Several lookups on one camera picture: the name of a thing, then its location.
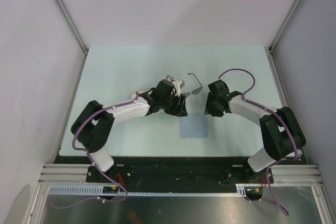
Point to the aluminium front frame rail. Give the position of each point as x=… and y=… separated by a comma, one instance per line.
x=298, y=175

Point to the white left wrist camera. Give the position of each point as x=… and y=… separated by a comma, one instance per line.
x=178, y=85

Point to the right rear aluminium post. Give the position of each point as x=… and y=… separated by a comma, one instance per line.
x=289, y=17

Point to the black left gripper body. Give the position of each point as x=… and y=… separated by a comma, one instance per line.
x=170, y=104

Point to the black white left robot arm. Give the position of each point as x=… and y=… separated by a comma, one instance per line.
x=93, y=126

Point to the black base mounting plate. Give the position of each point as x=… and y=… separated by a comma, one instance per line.
x=185, y=187

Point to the black gold aviator sunglasses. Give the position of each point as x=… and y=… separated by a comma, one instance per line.
x=195, y=87

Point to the aluminium post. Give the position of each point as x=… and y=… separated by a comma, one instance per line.
x=71, y=25
x=289, y=17

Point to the blue square cleaning cloth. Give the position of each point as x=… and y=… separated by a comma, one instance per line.
x=195, y=125

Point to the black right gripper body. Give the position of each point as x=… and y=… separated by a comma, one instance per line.
x=211, y=107

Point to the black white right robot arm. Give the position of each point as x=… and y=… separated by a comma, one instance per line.
x=281, y=133

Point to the left rear aluminium post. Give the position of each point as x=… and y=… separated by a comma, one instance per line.
x=71, y=25

